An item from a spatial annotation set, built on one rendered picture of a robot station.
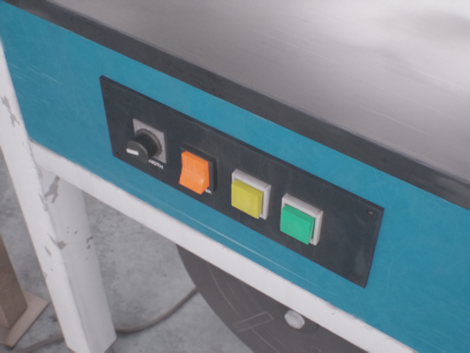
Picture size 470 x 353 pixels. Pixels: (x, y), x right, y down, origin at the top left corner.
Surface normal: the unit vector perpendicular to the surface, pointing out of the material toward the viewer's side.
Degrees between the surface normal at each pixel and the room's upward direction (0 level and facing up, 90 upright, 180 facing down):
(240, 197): 90
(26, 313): 0
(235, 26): 0
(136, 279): 0
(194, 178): 68
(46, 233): 90
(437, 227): 90
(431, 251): 90
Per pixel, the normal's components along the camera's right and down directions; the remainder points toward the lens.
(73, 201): 0.82, 0.41
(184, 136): -0.57, 0.59
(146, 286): 0.00, -0.70
